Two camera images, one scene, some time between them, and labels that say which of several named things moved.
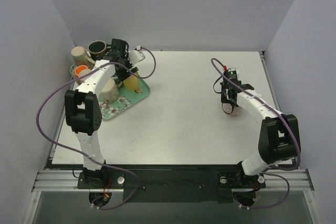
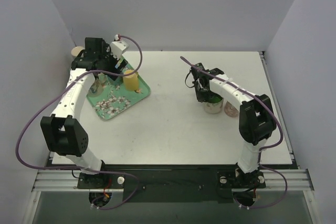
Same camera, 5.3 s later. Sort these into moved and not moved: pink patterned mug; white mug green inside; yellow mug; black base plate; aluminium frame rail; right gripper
Moved: right gripper; white mug green inside
Not moved: aluminium frame rail; yellow mug; pink patterned mug; black base plate
